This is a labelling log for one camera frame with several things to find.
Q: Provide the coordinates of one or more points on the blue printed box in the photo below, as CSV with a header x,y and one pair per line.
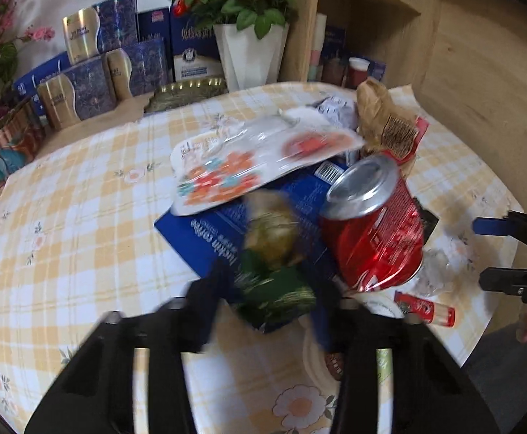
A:
x,y
335,40

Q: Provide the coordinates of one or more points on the yellow checked floral tablecloth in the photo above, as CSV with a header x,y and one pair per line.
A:
x,y
87,235

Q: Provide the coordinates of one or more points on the small blue carton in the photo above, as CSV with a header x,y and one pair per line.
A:
x,y
377,72

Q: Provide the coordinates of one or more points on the gold rimmed tray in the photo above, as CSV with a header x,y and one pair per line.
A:
x,y
186,92

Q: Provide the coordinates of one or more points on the red clear tube wrapper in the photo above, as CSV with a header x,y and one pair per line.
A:
x,y
415,305

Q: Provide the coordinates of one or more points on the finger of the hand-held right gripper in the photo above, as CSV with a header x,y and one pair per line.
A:
x,y
507,280
489,227

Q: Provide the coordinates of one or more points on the green gold snack packet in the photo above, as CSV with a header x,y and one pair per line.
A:
x,y
268,289

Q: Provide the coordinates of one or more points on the gold blue gift box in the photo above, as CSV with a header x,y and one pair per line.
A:
x,y
82,92
143,65
105,22

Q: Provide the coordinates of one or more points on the brown paper bag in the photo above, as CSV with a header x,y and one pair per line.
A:
x,y
372,104

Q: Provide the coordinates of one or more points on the crumpled clear plastic film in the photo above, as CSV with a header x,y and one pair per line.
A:
x,y
435,271

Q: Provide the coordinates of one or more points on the blue box with white label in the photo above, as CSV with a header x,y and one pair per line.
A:
x,y
195,54

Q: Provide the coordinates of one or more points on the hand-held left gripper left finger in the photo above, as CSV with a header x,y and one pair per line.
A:
x,y
218,289

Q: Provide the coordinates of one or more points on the flat blue box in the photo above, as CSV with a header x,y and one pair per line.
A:
x,y
37,77

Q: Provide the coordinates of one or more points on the dark blue coffee packet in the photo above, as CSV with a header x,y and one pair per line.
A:
x,y
218,230

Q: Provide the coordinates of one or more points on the red beige cardboard box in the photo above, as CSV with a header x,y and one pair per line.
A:
x,y
399,138

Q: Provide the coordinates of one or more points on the crushed soda can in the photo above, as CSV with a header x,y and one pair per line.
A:
x,y
376,239

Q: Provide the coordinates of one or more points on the dark jar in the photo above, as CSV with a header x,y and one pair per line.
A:
x,y
334,72

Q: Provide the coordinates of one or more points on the floral printed clear plastic bag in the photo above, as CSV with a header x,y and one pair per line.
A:
x,y
227,176

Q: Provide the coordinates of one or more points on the red teal patterned box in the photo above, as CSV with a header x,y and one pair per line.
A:
x,y
10,144

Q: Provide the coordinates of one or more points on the pink flower branch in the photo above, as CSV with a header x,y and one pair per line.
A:
x,y
1,49

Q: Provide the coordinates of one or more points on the crumpled white grey wrapper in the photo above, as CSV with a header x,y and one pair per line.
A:
x,y
335,108

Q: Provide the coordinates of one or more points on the small dark blue box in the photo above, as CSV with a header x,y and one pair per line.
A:
x,y
152,27

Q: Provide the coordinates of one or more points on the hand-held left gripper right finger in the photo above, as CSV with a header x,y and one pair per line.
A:
x,y
324,321

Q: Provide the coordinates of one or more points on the wooden shelf cabinet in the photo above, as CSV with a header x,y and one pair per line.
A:
x,y
381,22

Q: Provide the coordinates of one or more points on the pastel roll stack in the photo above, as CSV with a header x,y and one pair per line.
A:
x,y
316,49

